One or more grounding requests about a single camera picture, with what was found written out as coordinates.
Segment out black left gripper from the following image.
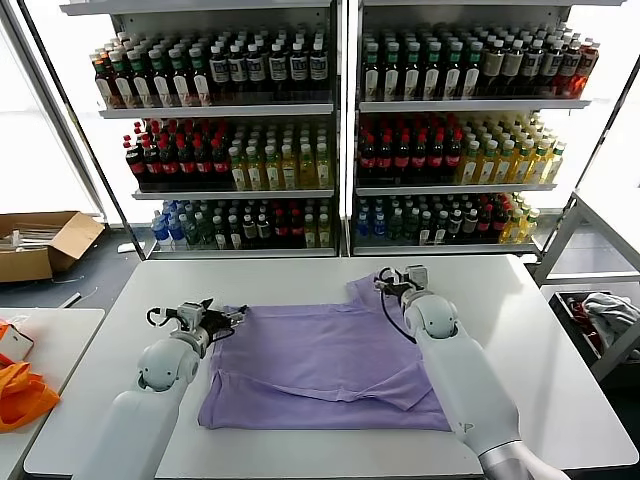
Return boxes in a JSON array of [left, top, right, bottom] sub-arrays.
[[199, 304, 249, 336]]

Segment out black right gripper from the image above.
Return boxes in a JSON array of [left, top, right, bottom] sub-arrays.
[[372, 277, 410, 302]]

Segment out purple t-shirt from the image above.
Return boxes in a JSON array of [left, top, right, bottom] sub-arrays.
[[197, 276, 454, 434]]

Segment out small cola bottle red cap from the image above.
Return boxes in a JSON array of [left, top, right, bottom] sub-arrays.
[[476, 205, 494, 242], [288, 210, 306, 249], [273, 210, 291, 249], [491, 204, 509, 242]]

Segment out yellow juice bottle green label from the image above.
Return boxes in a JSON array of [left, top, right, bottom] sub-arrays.
[[544, 140, 567, 184], [512, 139, 535, 185], [280, 144, 299, 190], [528, 139, 551, 185], [477, 139, 500, 186], [494, 139, 516, 186], [298, 143, 317, 190], [246, 145, 265, 191], [315, 142, 333, 190], [263, 144, 282, 191], [458, 140, 481, 186], [229, 145, 249, 191]]

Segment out dark slanted window bar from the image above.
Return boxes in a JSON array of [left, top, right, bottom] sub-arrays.
[[22, 0, 149, 261], [569, 63, 640, 197]]

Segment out white side table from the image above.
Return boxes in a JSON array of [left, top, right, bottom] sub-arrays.
[[0, 306, 107, 480]]

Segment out black storage bin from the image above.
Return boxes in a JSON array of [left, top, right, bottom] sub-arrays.
[[548, 289, 640, 382]]

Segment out red garment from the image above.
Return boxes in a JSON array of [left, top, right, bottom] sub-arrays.
[[564, 295, 604, 350]]

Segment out grey metal shelf rack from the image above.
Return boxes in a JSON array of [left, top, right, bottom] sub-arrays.
[[348, 0, 629, 265], [59, 0, 347, 261]]

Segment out open cardboard box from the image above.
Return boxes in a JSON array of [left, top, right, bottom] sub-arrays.
[[0, 210, 106, 284]]

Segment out grey window pillar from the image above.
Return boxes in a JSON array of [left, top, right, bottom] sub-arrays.
[[0, 0, 109, 225]]

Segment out orange white carton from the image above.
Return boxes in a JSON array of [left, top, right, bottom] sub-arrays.
[[0, 320, 36, 361]]

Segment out dark drink bottle blue label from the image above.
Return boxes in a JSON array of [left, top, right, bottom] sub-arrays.
[[268, 42, 289, 102], [247, 43, 268, 102], [228, 43, 250, 102], [288, 42, 308, 102], [542, 40, 565, 97], [209, 43, 232, 102], [522, 39, 545, 97], [308, 41, 329, 102], [559, 41, 584, 97]]

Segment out orange cloth bag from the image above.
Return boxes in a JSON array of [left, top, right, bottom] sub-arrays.
[[0, 350, 62, 432]]

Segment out grey white garment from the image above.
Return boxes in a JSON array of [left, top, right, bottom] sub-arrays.
[[582, 292, 640, 350]]

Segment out dark drink bottle beige label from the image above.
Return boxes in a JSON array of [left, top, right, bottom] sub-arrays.
[[502, 39, 525, 97], [482, 39, 505, 97]]

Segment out red drink bottle white cap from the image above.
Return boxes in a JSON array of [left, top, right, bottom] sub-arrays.
[[574, 40, 601, 99]]

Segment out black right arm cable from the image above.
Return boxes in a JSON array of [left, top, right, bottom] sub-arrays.
[[374, 267, 419, 346]]

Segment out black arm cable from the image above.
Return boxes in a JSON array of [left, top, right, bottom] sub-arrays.
[[374, 267, 419, 346], [146, 306, 179, 329]]

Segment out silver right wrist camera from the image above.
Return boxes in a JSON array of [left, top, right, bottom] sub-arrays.
[[403, 266, 430, 291]]

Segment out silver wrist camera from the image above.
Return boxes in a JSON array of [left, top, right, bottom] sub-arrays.
[[403, 266, 430, 291], [174, 301, 209, 331]]

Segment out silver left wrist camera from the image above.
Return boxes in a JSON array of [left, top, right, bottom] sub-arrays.
[[174, 301, 209, 331]]

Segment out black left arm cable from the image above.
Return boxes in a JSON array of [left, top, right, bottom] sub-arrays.
[[146, 306, 179, 329]]

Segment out grey metal frame table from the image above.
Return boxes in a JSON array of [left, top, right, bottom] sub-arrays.
[[532, 190, 640, 287]]

